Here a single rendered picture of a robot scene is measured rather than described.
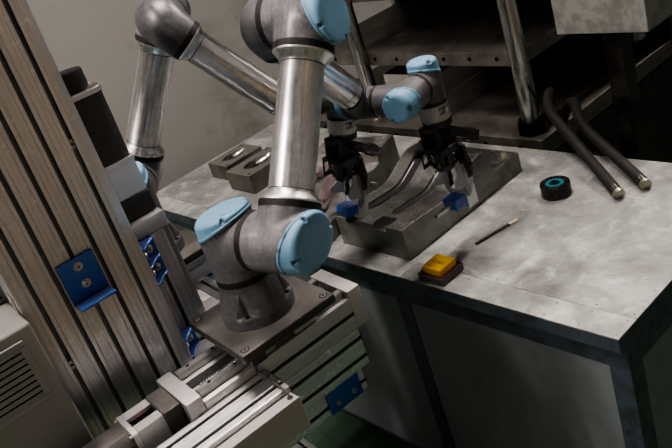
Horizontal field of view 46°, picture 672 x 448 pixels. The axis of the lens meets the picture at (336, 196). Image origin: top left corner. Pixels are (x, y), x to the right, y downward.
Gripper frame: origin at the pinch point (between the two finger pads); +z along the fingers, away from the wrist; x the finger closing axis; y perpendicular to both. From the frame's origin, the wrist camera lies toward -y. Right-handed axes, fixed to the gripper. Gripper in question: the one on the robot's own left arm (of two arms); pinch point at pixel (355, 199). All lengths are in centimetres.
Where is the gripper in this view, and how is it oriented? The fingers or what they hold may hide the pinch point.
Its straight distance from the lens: 216.0
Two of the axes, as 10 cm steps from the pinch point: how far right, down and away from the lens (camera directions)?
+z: 0.9, 9.0, 4.3
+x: 6.8, 2.5, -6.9
